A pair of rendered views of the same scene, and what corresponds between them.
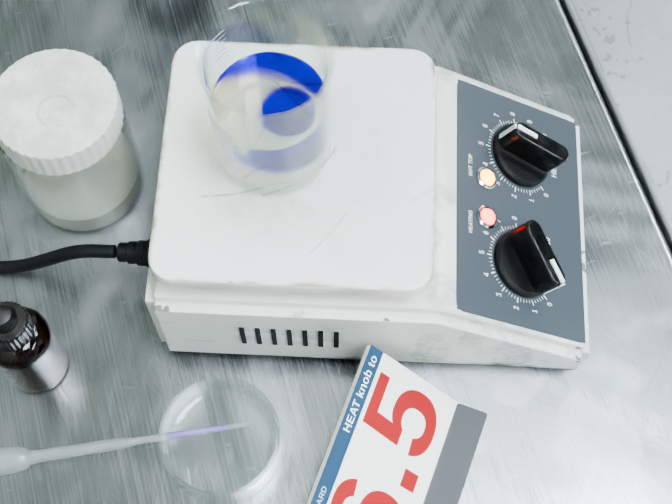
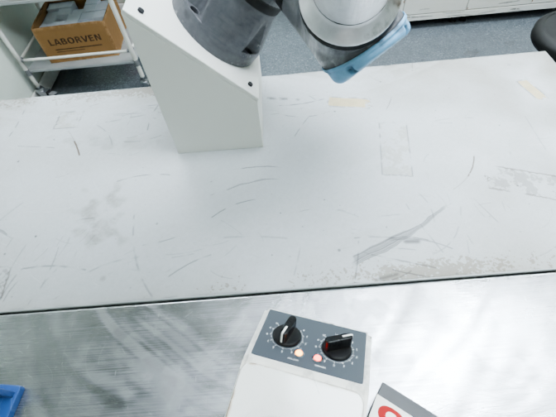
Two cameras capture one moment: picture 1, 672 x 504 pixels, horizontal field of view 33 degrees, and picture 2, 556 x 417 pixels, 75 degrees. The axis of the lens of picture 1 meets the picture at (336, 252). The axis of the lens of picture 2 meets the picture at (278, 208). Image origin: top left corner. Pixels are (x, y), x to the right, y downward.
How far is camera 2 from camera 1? 0.23 m
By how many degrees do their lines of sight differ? 35
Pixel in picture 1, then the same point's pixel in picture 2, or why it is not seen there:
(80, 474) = not seen: outside the picture
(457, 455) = (400, 400)
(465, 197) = (309, 365)
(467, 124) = (273, 355)
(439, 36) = (203, 355)
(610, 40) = (227, 285)
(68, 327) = not seen: outside the picture
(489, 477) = (409, 388)
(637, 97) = (255, 282)
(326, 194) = not seen: outside the picture
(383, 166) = (299, 402)
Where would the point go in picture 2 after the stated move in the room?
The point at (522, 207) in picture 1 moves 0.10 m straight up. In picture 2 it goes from (310, 341) to (311, 309)
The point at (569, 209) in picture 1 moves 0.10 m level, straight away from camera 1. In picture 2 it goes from (309, 322) to (245, 275)
